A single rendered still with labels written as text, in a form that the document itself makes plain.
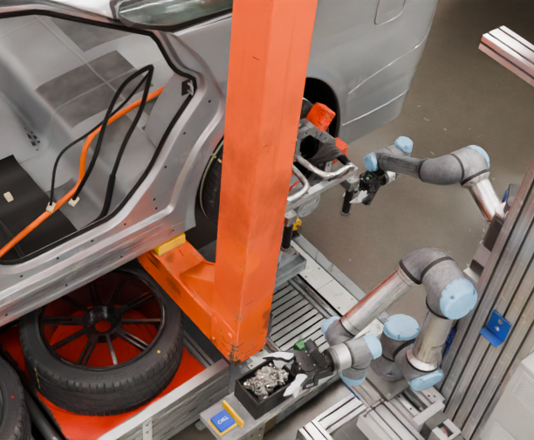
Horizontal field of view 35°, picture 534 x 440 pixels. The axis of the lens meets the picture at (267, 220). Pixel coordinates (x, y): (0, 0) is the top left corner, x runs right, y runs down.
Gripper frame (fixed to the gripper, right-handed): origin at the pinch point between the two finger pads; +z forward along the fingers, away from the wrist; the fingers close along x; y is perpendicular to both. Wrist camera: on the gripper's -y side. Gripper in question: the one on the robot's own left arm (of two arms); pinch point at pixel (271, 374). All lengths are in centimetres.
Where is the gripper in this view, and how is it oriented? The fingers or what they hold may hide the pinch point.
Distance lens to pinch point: 248.0
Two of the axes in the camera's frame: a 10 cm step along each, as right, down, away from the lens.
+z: -9.1, 2.4, -3.3
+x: -4.1, -6.0, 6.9
